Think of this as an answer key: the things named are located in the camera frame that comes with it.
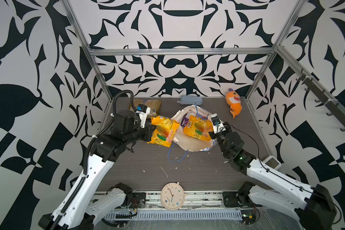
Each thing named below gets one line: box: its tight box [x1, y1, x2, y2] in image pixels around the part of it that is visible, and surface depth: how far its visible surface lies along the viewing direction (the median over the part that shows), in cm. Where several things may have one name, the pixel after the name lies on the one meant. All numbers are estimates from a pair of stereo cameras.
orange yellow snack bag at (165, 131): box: [146, 115, 180, 148], surface depth 70 cm
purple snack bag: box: [180, 113, 189, 127], surface depth 102 cm
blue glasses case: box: [176, 94, 203, 105], surface depth 118 cm
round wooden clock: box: [160, 181, 188, 212], surface depth 75 cm
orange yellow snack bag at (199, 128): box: [183, 115, 214, 142], surface depth 96 cm
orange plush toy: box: [225, 88, 243, 119], surface depth 112 cm
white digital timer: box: [261, 155, 282, 171], surface depth 85 cm
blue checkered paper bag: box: [171, 104, 201, 152], surface depth 85 cm
